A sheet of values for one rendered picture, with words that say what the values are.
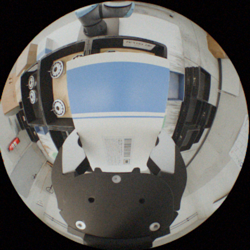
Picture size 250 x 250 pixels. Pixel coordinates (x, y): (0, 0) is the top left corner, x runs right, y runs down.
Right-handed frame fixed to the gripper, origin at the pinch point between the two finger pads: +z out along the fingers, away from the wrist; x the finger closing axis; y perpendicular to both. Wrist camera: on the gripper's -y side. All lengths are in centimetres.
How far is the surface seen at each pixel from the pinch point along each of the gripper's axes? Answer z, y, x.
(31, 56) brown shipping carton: 30, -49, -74
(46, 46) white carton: 33, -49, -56
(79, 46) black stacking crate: 21.1, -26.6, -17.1
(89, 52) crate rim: 19.3, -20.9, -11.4
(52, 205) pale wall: -66, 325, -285
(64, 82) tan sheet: 27.9, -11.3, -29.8
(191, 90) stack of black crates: 63, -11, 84
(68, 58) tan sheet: 28.0, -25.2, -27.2
